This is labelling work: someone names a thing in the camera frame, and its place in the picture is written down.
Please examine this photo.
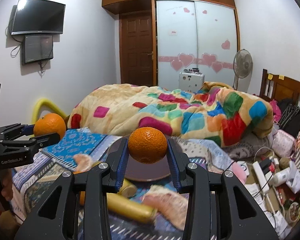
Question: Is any large orange with sticker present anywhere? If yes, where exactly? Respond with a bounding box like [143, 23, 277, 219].
[33, 113, 66, 139]

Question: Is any small orange tangerine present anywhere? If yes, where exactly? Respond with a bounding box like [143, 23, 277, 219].
[128, 127, 168, 164]

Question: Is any patterned blue tablecloth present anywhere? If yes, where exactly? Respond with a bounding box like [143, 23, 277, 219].
[11, 127, 216, 240]

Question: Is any dark purple plate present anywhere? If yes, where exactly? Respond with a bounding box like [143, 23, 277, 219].
[107, 134, 175, 182]

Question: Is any yellow foam tube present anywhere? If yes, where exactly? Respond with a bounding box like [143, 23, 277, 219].
[31, 98, 67, 124]

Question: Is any white power strip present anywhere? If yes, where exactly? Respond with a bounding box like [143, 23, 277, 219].
[253, 161, 270, 195]

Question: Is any pink pillow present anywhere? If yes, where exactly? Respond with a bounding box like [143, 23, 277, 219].
[271, 129, 296, 158]

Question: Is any colourful patchwork blanket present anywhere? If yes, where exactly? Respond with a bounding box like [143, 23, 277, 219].
[67, 82, 273, 147]

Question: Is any black striped bag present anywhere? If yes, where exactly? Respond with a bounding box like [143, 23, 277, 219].
[278, 99, 300, 138]

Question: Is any wooden headboard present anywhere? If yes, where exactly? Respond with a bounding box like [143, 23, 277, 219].
[259, 69, 300, 107]

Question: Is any white case with bottles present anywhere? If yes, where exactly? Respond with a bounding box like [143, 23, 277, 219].
[179, 68, 205, 93]

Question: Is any brown wooden door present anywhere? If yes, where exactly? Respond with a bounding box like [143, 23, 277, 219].
[119, 11, 153, 87]

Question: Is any standing electric fan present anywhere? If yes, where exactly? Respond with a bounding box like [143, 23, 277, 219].
[233, 49, 253, 90]

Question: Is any sliding wardrobe with hearts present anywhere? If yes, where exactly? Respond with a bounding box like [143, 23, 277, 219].
[156, 0, 237, 90]

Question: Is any small wall monitor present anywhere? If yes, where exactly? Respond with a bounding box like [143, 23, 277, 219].
[21, 35, 53, 65]

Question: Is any wall mounted black television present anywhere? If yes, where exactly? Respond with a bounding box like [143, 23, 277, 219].
[11, 0, 65, 35]

